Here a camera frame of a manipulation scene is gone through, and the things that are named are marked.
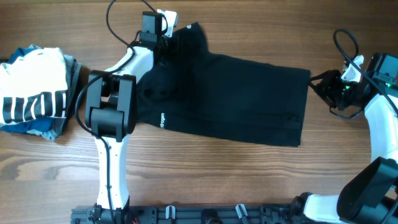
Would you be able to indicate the white black striped folded shirt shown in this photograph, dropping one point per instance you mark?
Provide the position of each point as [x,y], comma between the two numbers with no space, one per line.
[34,86]

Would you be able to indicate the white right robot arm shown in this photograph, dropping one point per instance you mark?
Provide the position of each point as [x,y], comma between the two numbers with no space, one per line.
[363,199]

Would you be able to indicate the dark teal t-shirt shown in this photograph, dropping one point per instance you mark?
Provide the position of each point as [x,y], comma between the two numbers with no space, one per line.
[198,92]

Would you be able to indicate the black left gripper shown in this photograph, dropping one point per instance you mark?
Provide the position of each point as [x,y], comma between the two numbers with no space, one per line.
[176,39]

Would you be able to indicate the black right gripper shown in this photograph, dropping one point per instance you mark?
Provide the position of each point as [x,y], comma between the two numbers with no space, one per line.
[328,89]

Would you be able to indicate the blue folded garment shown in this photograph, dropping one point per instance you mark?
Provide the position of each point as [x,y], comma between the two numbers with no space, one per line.
[44,127]

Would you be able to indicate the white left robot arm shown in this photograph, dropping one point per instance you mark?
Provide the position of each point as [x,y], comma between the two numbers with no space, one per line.
[111,111]

